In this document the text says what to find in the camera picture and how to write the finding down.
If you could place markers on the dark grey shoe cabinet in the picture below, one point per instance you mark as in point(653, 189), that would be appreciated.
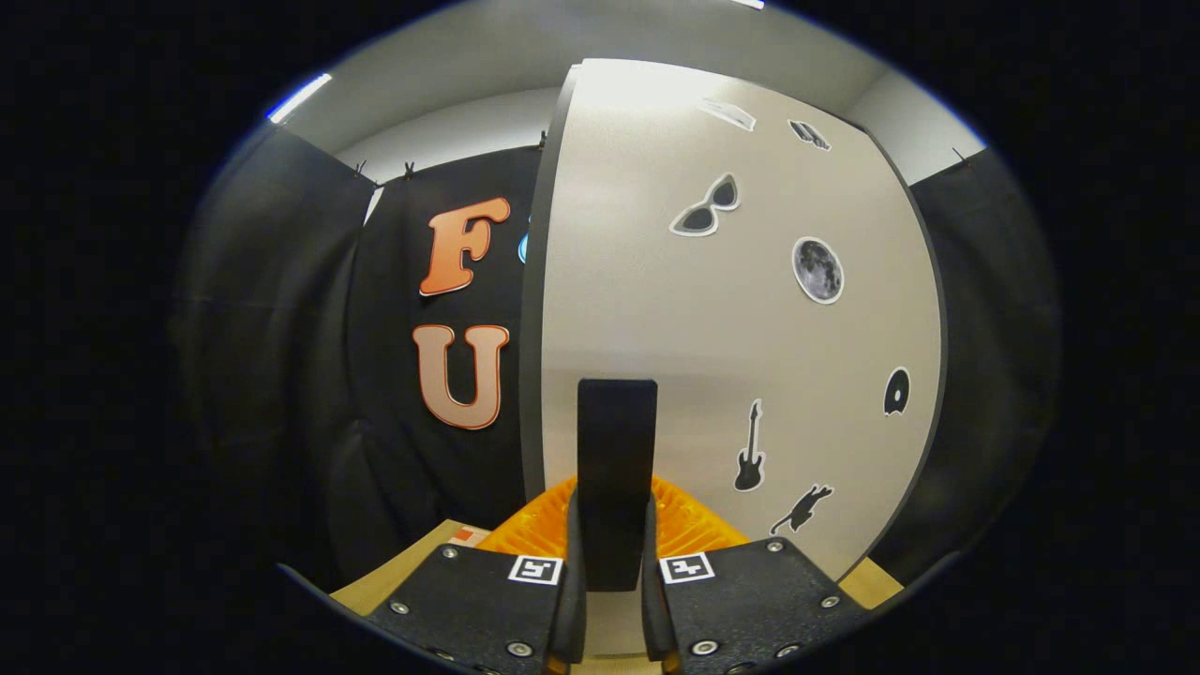
point(532, 375)

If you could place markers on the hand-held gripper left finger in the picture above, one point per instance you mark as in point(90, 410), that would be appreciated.
point(574, 619)

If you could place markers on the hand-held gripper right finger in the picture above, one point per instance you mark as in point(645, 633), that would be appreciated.
point(653, 619)

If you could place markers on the narrow ceiling light panel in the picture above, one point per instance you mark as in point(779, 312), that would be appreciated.
point(300, 97)

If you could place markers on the black backdrop cloth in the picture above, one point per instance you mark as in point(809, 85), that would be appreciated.
point(281, 375)

